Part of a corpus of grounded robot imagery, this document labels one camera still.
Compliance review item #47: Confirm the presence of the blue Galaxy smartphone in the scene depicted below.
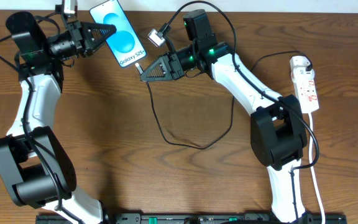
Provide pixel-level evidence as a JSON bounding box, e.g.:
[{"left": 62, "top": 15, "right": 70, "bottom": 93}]
[{"left": 89, "top": 0, "right": 147, "bottom": 67}]

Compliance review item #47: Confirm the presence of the black USB charging cable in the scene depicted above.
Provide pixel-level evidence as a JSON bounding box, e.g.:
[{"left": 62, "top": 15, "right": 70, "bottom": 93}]
[{"left": 134, "top": 50, "right": 313, "bottom": 151}]

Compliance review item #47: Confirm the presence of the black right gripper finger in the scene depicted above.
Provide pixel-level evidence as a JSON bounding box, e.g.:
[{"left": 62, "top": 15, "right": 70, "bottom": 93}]
[
  {"left": 140, "top": 73, "right": 173, "bottom": 82},
  {"left": 142, "top": 55, "right": 172, "bottom": 77}
]

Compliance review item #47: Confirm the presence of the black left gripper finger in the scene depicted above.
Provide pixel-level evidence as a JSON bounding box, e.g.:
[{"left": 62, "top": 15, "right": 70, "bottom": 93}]
[
  {"left": 80, "top": 22, "right": 116, "bottom": 40},
  {"left": 83, "top": 38, "right": 106, "bottom": 57}
]

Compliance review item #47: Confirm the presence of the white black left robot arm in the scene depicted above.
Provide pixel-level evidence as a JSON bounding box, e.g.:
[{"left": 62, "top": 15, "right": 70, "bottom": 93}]
[{"left": 0, "top": 11, "right": 116, "bottom": 223}]

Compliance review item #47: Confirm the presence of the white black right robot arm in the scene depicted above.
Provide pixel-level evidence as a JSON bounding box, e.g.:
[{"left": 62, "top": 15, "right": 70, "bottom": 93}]
[{"left": 140, "top": 9, "right": 307, "bottom": 223}]

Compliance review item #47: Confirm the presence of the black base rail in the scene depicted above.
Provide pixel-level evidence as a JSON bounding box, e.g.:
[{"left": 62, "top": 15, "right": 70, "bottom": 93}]
[{"left": 35, "top": 212, "right": 347, "bottom": 224}]

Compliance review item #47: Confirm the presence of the white USB charger adapter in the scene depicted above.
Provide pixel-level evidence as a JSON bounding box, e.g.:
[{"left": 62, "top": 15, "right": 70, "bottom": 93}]
[{"left": 290, "top": 55, "right": 315, "bottom": 83}]

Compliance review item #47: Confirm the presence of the white power strip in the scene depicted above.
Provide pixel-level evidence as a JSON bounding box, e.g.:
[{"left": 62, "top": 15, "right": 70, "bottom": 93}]
[{"left": 293, "top": 79, "right": 319, "bottom": 114}]

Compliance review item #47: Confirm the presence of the white power strip cord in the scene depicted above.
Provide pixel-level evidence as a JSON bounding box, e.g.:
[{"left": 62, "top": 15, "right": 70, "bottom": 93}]
[{"left": 307, "top": 112, "right": 326, "bottom": 224}]

